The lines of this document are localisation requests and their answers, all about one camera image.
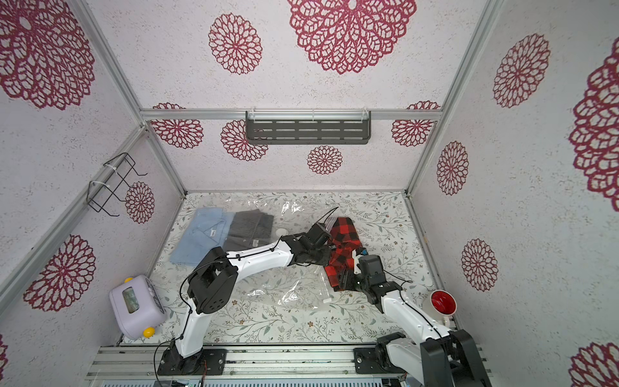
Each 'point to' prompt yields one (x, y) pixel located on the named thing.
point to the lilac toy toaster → (137, 307)
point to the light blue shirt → (208, 230)
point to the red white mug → (444, 304)
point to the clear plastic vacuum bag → (297, 285)
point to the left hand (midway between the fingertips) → (327, 257)
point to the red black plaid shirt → (343, 239)
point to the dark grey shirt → (248, 229)
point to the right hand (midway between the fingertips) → (342, 273)
